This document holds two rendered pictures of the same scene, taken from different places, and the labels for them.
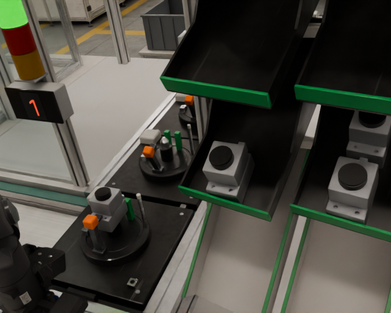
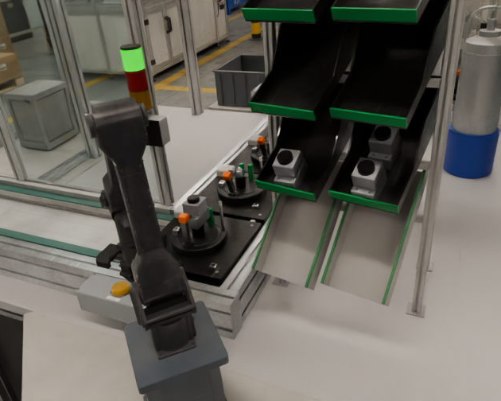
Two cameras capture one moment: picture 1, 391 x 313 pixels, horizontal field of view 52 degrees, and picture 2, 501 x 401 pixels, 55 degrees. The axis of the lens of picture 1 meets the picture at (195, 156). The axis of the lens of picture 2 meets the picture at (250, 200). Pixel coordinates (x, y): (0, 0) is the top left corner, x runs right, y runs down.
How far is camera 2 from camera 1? 0.43 m
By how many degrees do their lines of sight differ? 5
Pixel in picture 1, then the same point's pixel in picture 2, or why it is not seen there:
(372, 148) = (383, 155)
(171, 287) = (242, 271)
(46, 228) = not seen: hidden behind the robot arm
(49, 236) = not seen: hidden behind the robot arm
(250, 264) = (303, 247)
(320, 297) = (352, 269)
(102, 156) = (180, 190)
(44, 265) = not seen: hidden behind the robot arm
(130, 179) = (209, 200)
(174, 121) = (246, 160)
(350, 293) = (373, 265)
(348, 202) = (363, 185)
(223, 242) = (284, 233)
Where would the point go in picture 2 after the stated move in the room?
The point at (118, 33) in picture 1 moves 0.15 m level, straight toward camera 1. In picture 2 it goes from (195, 86) to (197, 95)
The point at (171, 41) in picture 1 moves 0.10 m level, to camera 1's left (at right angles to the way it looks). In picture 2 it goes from (242, 98) to (227, 99)
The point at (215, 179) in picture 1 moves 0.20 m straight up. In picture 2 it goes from (280, 173) to (275, 68)
